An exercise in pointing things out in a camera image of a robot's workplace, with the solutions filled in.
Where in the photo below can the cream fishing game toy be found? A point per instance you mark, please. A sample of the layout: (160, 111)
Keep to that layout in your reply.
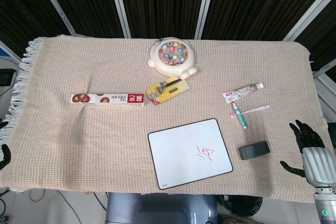
(172, 57)

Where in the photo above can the yellow razor backing card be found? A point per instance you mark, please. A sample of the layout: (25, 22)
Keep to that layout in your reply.
(181, 86)

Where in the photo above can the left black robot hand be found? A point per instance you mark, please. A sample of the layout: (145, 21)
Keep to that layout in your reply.
(4, 153)

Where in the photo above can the pink toothbrush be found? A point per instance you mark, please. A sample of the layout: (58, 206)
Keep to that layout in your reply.
(253, 110)

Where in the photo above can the long white red wrap box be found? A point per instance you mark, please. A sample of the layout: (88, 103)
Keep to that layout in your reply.
(110, 99)

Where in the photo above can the black eraser block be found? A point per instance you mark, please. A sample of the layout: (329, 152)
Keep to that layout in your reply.
(254, 150)

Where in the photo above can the white drawing board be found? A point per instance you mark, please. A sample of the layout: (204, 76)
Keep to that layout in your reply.
(183, 150)

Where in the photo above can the grey safety razor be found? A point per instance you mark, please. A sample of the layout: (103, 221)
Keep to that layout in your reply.
(164, 86)

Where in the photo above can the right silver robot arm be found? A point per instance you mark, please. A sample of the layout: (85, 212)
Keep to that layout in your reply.
(326, 205)

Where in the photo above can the blue-grey robot torso base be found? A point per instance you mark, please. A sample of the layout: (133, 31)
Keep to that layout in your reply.
(160, 208)

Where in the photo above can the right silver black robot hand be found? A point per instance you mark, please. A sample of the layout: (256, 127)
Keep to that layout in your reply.
(317, 163)

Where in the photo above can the dark corrugated partition panel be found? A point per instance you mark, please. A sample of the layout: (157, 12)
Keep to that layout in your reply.
(84, 1)
(21, 6)
(162, 1)
(257, 1)

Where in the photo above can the black round floor object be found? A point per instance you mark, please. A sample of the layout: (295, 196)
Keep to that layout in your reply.
(240, 204)

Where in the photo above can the beige waffle-weave fringed tablecloth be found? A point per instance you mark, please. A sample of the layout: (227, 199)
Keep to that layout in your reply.
(78, 134)

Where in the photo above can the green white marker pen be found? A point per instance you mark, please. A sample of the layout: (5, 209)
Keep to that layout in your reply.
(240, 116)

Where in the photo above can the floral toothpaste tube white cap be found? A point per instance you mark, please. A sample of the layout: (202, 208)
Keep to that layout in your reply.
(242, 91)

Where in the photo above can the aluminium partition frame post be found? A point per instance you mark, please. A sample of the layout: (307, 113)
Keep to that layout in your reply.
(309, 11)
(56, 6)
(199, 3)
(119, 3)

